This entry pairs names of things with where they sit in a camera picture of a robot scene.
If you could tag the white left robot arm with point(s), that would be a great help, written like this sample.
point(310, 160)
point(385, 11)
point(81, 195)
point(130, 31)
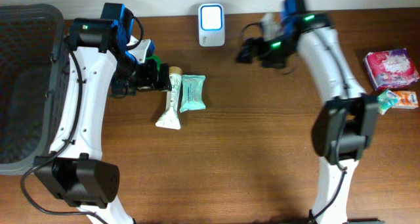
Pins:
point(105, 61)

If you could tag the green lid jar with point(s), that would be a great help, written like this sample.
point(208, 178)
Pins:
point(156, 59)

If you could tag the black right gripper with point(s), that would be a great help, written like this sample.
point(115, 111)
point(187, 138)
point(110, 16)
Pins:
point(251, 50)

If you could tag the orange tissue packet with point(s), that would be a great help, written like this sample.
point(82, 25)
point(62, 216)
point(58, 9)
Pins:
point(408, 100)

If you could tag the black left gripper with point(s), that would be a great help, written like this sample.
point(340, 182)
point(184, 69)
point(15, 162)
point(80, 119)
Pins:
point(149, 82)

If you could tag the mint green wipes pack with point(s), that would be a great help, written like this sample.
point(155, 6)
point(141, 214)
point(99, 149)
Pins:
point(192, 89)

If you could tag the white cream tube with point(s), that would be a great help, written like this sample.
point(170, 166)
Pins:
point(170, 119)

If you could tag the dark grey plastic basket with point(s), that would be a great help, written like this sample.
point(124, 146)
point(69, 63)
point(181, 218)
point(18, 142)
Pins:
point(34, 81)

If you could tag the small green tissue packet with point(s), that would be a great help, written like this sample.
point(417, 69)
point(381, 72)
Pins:
point(387, 99)

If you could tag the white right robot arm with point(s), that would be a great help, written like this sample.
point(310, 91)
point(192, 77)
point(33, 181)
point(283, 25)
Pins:
point(346, 123)

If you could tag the red purple tissue pack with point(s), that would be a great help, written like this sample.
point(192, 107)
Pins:
point(391, 69)

